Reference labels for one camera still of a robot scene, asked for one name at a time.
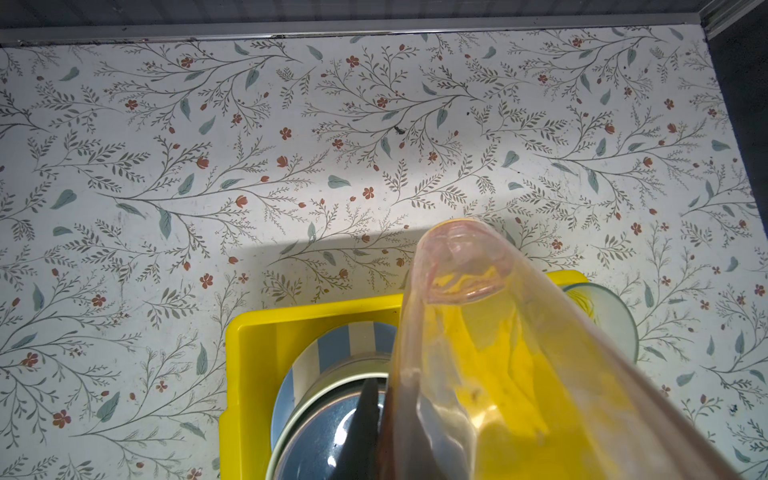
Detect dark blue bowl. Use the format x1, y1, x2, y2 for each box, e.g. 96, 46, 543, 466
266, 379, 386, 479

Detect floral patterned table mat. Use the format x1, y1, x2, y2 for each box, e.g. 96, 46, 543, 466
1, 25, 767, 479

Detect frosted blue plastic cup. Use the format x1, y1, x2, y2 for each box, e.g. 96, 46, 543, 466
563, 282, 639, 363

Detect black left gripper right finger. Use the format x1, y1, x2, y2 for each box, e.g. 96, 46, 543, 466
379, 383, 445, 479

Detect pink plastic cup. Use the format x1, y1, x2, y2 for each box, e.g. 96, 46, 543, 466
388, 219, 736, 479

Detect yellow plastic bin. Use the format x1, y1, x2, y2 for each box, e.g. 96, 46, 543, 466
218, 269, 592, 480

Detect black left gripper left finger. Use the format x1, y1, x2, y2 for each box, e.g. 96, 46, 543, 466
330, 378, 380, 480

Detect light green bowl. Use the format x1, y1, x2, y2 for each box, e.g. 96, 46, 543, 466
265, 353, 390, 479

